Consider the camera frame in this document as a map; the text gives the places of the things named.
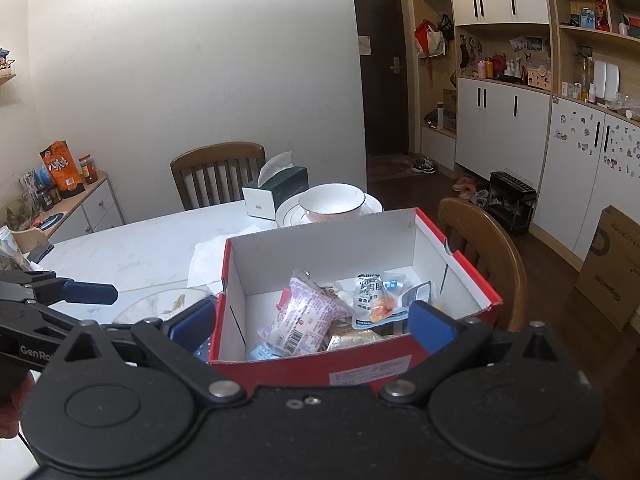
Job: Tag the near wooden chair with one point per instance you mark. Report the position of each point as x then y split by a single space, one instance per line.
489 248

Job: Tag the pink white snack packet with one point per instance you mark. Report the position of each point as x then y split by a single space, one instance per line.
301 325

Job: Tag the white storage cabinets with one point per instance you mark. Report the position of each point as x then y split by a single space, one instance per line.
546 91

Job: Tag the white porcelain bowl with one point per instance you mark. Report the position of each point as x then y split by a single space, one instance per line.
331 201

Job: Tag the dark entrance door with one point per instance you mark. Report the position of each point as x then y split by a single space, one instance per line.
382 49

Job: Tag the clear orange snack packet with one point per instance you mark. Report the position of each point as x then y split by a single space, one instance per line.
377 300

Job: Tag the red sauce jar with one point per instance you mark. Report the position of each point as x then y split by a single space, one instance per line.
88 169

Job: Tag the brown cardboard box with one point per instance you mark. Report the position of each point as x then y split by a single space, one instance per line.
609 278

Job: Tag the white gold-rimmed plate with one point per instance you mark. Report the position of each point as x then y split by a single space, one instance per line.
290 213

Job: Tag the red white cardboard box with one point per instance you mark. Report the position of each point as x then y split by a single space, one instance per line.
257 267

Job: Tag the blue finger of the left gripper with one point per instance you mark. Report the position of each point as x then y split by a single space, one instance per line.
88 293

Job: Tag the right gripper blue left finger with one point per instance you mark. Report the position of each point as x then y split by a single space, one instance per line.
192 328

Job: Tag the gold foil snack packet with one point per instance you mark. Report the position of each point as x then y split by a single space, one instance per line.
343 337

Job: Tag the white side cabinet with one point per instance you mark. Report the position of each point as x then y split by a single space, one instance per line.
94 210

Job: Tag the orange snack bag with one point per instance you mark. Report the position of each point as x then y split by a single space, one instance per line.
62 169

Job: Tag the black shoe rack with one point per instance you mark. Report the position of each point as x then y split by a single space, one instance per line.
510 202

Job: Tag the wooden dining chair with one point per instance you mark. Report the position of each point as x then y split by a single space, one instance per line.
215 174

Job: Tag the green white tissue box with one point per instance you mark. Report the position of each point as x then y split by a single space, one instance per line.
276 182

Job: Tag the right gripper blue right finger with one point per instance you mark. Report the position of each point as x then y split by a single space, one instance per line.
432 329

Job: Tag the white paper napkin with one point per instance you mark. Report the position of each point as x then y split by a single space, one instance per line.
206 264

